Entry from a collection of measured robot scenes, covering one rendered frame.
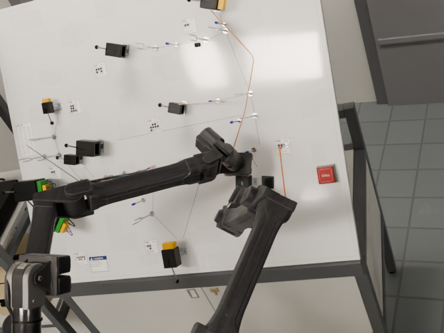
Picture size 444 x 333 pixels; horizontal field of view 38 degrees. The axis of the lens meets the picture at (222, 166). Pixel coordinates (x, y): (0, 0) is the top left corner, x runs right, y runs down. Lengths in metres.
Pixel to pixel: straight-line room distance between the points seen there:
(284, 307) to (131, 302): 0.58
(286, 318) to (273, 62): 0.95
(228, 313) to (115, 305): 1.31
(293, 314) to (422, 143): 1.59
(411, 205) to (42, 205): 2.12
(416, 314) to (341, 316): 0.65
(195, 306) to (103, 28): 1.06
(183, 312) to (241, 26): 1.10
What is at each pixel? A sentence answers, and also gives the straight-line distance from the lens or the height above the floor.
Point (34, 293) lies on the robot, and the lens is 1.17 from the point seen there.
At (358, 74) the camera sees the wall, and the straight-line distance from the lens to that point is 3.89.
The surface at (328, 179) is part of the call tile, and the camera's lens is 1.97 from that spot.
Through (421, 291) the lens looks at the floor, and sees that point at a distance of 3.02.
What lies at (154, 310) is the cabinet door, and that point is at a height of 0.62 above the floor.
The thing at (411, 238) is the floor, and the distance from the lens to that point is 3.20.
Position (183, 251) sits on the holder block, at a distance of 2.19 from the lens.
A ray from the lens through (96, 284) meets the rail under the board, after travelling 2.38.
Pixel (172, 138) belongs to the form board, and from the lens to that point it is 2.14.
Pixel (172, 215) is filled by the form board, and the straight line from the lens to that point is 2.18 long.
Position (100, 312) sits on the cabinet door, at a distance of 2.62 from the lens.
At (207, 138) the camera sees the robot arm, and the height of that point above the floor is 1.37.
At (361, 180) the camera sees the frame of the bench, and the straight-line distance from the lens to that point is 2.37.
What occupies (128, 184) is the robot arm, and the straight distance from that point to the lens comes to 1.72.
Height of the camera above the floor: 2.46
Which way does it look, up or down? 39 degrees down
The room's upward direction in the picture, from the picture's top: 25 degrees counter-clockwise
